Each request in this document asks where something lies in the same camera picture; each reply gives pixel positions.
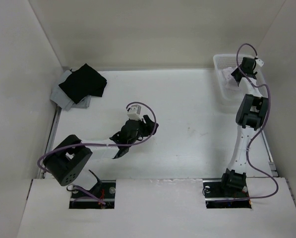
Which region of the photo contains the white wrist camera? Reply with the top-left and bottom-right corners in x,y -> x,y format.
127,105 -> 142,120
254,57 -> 264,67

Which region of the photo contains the white tank top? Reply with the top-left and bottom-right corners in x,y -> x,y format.
222,67 -> 238,87

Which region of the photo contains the left metal table rail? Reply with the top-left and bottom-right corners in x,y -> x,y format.
37,106 -> 61,179

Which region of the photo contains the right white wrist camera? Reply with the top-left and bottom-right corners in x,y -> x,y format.
254,57 -> 264,67

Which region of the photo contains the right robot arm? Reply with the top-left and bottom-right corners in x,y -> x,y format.
219,57 -> 270,197

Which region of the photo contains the folded black tank top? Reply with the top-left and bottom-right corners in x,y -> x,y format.
59,63 -> 107,104

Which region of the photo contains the folded grey tank top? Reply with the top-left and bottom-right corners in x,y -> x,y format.
50,70 -> 91,111

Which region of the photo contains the white plastic basket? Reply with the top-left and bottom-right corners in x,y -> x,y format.
213,54 -> 268,107

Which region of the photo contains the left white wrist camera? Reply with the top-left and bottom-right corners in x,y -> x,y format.
127,105 -> 142,120

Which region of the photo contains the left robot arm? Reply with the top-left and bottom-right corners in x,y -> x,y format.
43,115 -> 159,198

